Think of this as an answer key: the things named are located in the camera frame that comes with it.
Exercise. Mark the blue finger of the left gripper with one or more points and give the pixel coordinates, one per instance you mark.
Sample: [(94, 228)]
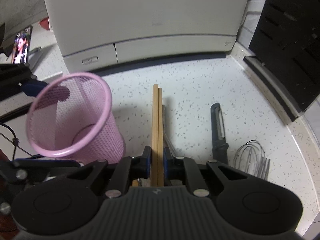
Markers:
[(33, 87)]

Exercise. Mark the smartphone with lit screen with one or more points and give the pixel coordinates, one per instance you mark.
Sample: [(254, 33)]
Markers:
[(20, 52)]

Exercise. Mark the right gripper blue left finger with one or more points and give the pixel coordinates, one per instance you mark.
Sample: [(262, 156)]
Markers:
[(141, 165)]

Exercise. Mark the dark grey peeler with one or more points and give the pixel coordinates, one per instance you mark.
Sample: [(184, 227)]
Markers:
[(219, 144)]

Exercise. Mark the wooden chopstick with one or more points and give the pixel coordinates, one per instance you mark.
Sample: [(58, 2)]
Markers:
[(160, 180), (154, 133)]

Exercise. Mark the white countertop appliance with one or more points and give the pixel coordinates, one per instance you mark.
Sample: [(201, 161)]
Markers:
[(92, 34)]

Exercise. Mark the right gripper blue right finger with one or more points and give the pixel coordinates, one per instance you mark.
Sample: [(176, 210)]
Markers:
[(172, 166)]

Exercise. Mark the wire whisk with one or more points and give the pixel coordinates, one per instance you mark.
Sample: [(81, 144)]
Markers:
[(251, 158)]

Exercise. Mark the black slotted knife block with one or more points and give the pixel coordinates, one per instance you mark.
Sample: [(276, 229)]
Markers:
[(286, 52)]

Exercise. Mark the pink mesh utensil cup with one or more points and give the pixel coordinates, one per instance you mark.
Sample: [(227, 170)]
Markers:
[(71, 118)]

